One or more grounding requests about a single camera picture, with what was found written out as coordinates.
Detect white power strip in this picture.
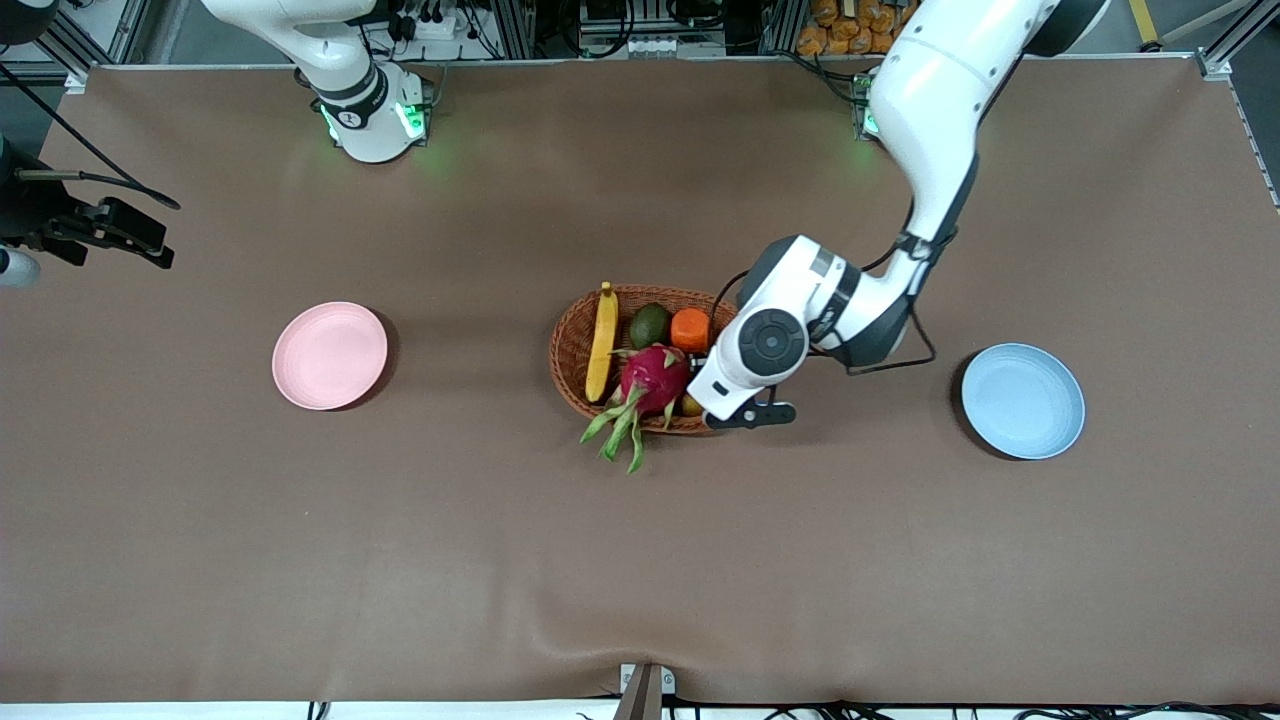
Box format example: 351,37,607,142
365,0,479,63

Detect blue round plate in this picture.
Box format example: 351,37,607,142
961,343,1086,461

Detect brown wicker basket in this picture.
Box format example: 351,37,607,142
548,286,746,435

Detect yellow banana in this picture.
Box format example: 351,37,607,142
585,281,620,404

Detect pink round plate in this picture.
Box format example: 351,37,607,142
272,301,389,412

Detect orange fruit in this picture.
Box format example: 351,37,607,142
670,308,713,353

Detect pink dragon fruit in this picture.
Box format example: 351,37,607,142
581,344,694,475

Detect bag of orange bread rolls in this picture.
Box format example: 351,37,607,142
798,0,909,57

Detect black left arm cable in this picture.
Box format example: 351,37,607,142
710,230,951,377

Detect green avocado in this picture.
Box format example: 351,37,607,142
629,302,672,350

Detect metal table edge bracket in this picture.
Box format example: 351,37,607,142
618,663,677,720

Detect brown table cloth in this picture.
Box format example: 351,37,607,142
0,55,1280,706

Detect aluminium frame profile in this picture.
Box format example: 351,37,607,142
1195,0,1280,206
40,0,151,94

